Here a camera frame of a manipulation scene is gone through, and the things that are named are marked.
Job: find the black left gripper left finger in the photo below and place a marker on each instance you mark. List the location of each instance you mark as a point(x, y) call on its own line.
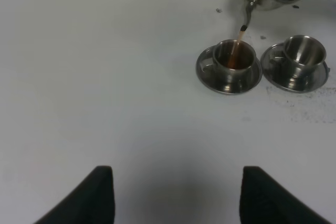
point(92, 201)

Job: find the right stainless steel teacup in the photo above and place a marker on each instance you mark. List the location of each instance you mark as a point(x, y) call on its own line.
point(298, 56)

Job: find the stainless steel teacup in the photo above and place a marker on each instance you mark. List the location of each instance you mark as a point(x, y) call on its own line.
point(232, 57)
point(298, 56)

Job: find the stainless steel saucer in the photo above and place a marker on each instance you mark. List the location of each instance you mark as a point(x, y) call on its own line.
point(294, 83)
point(205, 71)

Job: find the right stainless steel saucer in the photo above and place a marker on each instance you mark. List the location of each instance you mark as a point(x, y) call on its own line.
point(294, 83)

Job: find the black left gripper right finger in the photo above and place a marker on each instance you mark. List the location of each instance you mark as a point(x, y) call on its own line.
point(263, 200)

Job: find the left stainless steel saucer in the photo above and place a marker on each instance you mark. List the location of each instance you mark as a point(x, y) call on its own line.
point(205, 71)

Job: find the left stainless steel teacup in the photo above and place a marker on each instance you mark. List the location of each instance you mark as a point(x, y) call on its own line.
point(232, 57)

